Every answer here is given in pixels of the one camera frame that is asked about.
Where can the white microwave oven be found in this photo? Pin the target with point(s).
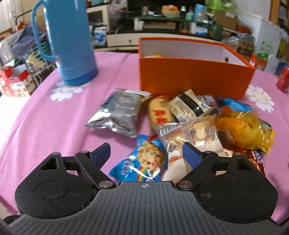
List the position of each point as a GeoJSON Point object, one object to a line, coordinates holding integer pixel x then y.
{"type": "Point", "coordinates": [98, 16]}

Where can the fruit bowl with oranges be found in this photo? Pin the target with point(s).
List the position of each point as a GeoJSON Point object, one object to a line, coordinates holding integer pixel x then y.
{"type": "Point", "coordinates": [171, 11]}

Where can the yellow orange snack bag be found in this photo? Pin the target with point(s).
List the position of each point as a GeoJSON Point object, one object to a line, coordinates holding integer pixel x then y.
{"type": "Point", "coordinates": [245, 130]}

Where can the black white sandwich cookie pack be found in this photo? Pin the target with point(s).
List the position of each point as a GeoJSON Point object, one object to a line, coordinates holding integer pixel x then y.
{"type": "Point", "coordinates": [187, 106]}

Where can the wire rack cart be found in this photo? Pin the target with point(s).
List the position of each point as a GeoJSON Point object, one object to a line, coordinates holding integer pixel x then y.
{"type": "Point", "coordinates": [38, 67]}

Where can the white tv cabinet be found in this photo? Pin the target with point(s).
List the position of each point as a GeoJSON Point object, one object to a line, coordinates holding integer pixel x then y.
{"type": "Point", "coordinates": [132, 39]}

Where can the pink tablecloth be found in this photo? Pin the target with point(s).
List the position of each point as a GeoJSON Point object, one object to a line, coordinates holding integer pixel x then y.
{"type": "Point", "coordinates": [53, 122]}

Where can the silver foil snack bag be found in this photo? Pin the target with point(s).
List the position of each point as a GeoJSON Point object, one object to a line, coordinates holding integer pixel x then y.
{"type": "Point", "coordinates": [119, 112]}

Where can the blue cookie snack pack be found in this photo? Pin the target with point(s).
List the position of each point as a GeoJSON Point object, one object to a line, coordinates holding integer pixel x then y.
{"type": "Point", "coordinates": [145, 163]}

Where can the red label biscuit pack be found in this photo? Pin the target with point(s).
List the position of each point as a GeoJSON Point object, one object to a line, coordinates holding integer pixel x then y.
{"type": "Point", "coordinates": [159, 111]}

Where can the orange cardboard box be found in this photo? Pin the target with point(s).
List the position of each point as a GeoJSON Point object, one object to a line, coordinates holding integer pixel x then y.
{"type": "Point", "coordinates": [170, 66]}

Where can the brown chocolate cookie pack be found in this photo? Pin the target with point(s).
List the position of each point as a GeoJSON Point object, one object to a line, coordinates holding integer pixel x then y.
{"type": "Point", "coordinates": [255, 157]}

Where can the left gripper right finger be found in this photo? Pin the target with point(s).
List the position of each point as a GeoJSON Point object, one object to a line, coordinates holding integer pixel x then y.
{"type": "Point", "coordinates": [230, 188]}

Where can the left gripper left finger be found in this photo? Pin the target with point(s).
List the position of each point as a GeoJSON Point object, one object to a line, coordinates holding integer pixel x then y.
{"type": "Point", "coordinates": [62, 186]}

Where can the blue thermos jug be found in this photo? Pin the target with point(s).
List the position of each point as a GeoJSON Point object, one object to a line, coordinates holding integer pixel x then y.
{"type": "Point", "coordinates": [69, 38]}

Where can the blue candy pack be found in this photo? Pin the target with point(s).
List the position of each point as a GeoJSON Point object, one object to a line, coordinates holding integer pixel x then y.
{"type": "Point", "coordinates": [228, 105]}

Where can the red soda can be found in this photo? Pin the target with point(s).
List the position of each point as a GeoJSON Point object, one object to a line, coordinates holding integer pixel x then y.
{"type": "Point", "coordinates": [283, 81]}

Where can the brown cardboard box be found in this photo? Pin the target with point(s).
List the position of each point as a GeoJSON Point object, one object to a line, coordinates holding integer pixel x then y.
{"type": "Point", "coordinates": [226, 19]}

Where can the white small fridge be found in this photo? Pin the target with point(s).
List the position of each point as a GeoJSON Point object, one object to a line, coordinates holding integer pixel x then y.
{"type": "Point", "coordinates": [267, 36]}

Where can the clear bread pastry pack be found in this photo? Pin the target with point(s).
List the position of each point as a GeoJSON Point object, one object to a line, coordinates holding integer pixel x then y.
{"type": "Point", "coordinates": [200, 133]}

